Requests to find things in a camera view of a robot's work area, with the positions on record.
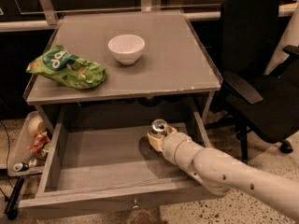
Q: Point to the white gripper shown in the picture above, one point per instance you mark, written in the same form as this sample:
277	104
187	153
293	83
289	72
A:
170	146

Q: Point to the redbull can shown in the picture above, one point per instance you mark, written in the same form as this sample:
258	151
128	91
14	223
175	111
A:
159	128

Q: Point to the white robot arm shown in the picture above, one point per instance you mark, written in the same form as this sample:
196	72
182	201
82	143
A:
219	172

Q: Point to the open grey top drawer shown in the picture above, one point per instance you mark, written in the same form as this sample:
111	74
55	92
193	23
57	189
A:
98	166

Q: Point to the orange soda can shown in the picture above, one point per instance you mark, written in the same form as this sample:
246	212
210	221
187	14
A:
39	142

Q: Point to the dark can in bin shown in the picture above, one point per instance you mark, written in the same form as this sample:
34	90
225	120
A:
20	167

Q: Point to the white bowl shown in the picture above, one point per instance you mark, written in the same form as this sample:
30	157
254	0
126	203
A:
126	49

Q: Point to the black office chair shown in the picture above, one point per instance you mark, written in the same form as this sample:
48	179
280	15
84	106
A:
254	101

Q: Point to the grey cabinet table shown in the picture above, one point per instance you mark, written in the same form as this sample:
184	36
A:
174	61

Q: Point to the green chip bag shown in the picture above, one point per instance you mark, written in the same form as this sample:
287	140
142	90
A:
66	68

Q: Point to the white round object in bin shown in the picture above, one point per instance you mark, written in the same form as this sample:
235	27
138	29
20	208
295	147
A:
36	125

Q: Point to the clear plastic bin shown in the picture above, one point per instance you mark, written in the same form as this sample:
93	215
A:
21	152

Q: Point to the black stand leg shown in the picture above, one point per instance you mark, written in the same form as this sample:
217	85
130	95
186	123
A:
11	211

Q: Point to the metal rail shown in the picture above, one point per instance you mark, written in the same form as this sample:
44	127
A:
34	15

